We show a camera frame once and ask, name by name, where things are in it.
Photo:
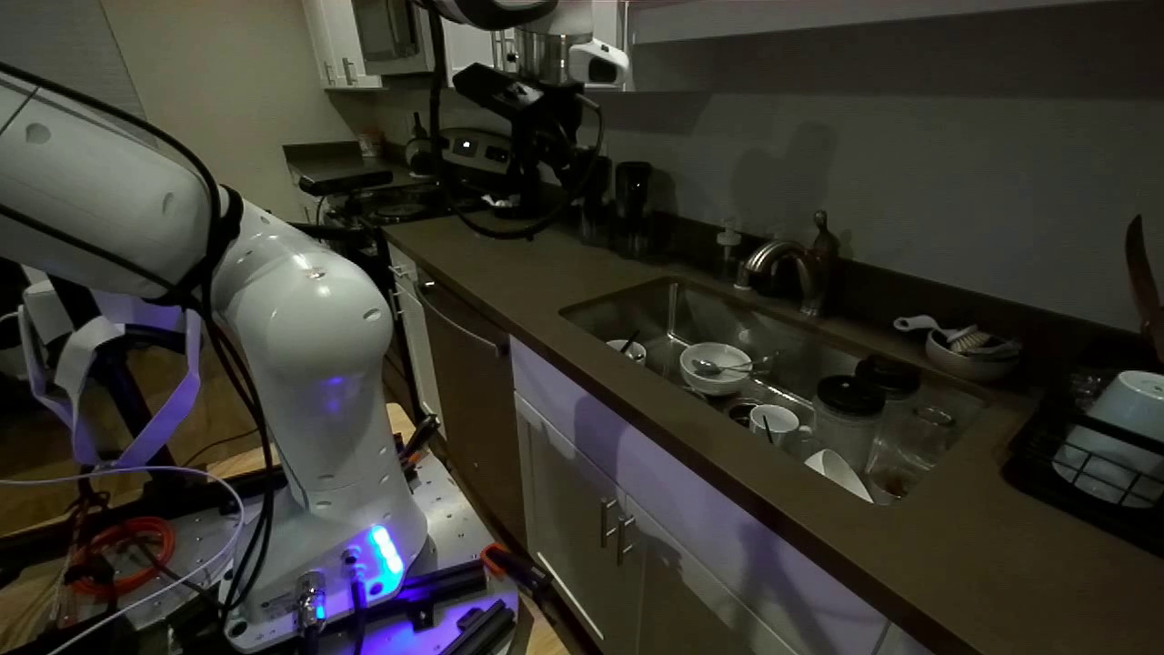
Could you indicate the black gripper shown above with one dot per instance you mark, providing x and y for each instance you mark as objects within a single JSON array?
[{"x": 518, "y": 100}]

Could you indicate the chrome kitchen tap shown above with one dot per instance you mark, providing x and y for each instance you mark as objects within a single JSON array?
[{"x": 779, "y": 272}]

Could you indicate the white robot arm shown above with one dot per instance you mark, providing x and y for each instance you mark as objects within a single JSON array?
[{"x": 114, "y": 207}]

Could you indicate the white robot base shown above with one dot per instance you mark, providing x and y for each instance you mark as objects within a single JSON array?
[{"x": 318, "y": 560}]

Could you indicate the black stove appliance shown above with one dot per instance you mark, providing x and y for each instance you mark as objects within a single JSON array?
[{"x": 467, "y": 163}]

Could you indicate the dark tumbler on counter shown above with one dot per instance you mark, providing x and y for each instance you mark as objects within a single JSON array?
[{"x": 630, "y": 203}]

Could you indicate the white bowl in sink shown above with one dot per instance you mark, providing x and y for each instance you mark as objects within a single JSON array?
[{"x": 716, "y": 368}]

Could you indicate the soap dispenser bottle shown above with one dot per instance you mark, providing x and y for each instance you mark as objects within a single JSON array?
[{"x": 820, "y": 261}]

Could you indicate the small white cup in sink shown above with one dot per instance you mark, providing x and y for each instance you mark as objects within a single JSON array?
[{"x": 772, "y": 419}]

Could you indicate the black round lid in sink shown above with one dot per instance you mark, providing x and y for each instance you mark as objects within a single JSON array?
[{"x": 848, "y": 396}]

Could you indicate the lower cabinet doors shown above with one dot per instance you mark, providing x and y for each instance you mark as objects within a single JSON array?
[{"x": 661, "y": 563}]

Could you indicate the white plate piece in sink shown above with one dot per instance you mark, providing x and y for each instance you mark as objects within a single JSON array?
[{"x": 836, "y": 468}]

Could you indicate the stainless steel sink basin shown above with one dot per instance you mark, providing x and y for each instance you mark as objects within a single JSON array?
[{"x": 892, "y": 452}]

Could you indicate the white bowl on counter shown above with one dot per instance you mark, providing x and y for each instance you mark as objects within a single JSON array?
[{"x": 974, "y": 354}]

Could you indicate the black dish rack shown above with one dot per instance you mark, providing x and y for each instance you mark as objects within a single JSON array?
[{"x": 1092, "y": 470}]

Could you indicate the white bowl in rack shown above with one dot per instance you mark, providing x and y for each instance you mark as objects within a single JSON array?
[{"x": 1132, "y": 403}]

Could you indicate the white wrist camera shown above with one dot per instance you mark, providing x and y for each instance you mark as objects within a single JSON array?
[{"x": 599, "y": 62}]

